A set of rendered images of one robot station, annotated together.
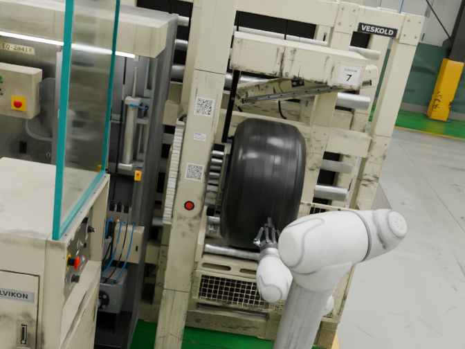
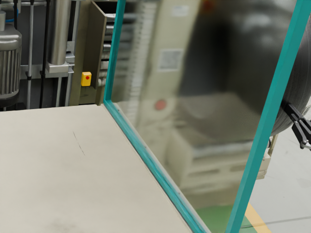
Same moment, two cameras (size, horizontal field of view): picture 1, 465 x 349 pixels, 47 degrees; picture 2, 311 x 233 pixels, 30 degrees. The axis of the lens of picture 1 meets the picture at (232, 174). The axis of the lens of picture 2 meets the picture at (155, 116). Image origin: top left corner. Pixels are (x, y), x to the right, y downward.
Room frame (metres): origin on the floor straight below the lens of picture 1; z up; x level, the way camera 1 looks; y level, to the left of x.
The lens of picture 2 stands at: (0.74, 0.94, 1.95)
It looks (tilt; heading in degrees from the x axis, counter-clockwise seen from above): 30 degrees down; 332
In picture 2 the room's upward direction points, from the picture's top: 11 degrees clockwise
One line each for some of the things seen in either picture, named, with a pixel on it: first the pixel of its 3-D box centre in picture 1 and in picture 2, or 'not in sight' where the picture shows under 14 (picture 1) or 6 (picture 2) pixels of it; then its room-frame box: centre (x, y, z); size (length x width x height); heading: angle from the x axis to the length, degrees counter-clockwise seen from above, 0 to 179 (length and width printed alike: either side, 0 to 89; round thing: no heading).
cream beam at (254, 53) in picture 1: (295, 60); not in sight; (2.56, -0.20, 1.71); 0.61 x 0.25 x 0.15; 93
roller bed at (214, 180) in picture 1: (203, 172); (117, 44); (2.62, 0.15, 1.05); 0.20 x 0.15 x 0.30; 93
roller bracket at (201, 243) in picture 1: (202, 232); not in sight; (2.25, 0.09, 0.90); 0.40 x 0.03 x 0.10; 3
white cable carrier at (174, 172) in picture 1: (174, 172); not in sight; (2.19, 0.25, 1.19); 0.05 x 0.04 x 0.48; 3
